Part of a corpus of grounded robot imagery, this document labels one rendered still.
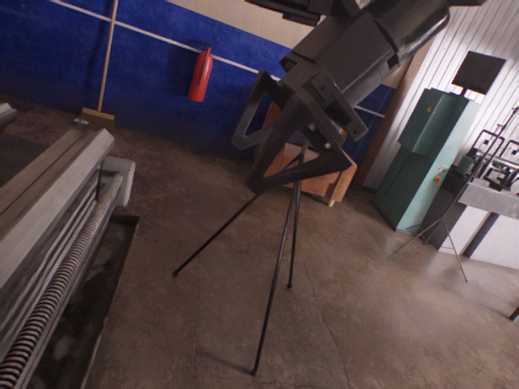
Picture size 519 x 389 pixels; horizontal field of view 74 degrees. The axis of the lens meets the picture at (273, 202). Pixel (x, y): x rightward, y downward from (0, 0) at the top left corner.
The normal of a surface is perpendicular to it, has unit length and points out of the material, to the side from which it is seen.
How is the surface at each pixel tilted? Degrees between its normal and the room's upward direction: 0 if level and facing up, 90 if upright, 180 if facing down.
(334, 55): 90
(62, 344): 0
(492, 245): 90
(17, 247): 36
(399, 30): 85
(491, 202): 90
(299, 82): 60
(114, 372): 0
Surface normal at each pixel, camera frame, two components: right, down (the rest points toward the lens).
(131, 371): 0.33, -0.85
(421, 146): 0.16, 0.47
